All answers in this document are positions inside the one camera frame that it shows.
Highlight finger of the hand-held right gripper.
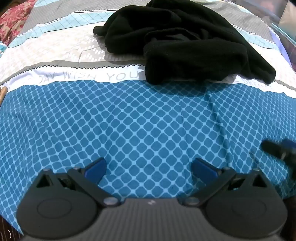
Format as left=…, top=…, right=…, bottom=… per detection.
left=261, top=138, right=296, bottom=163

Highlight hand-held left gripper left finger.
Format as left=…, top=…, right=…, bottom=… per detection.
left=34, top=157, right=121, bottom=208

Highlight red floral cloth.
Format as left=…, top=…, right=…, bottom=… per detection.
left=0, top=0, right=37, bottom=46

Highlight black pants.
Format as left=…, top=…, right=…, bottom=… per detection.
left=93, top=0, right=276, bottom=85

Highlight blue grey patterned bed sheet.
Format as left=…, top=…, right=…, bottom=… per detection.
left=0, top=0, right=296, bottom=234

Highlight brown wooden headboard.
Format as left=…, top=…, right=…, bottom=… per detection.
left=0, top=87, right=9, bottom=106

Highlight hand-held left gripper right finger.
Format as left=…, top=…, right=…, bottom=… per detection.
left=182, top=158, right=269, bottom=207

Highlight clear plastic box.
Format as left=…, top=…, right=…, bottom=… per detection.
left=268, top=0, right=296, bottom=70

